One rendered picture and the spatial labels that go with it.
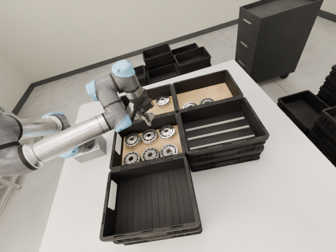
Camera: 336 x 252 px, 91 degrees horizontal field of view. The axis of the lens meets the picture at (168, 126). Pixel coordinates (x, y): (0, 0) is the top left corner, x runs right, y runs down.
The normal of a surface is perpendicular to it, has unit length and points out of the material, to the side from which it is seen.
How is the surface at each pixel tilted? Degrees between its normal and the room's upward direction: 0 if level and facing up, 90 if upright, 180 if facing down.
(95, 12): 90
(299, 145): 0
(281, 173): 0
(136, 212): 0
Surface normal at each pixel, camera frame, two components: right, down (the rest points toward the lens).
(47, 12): 0.17, 0.73
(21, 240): -0.22, -0.62
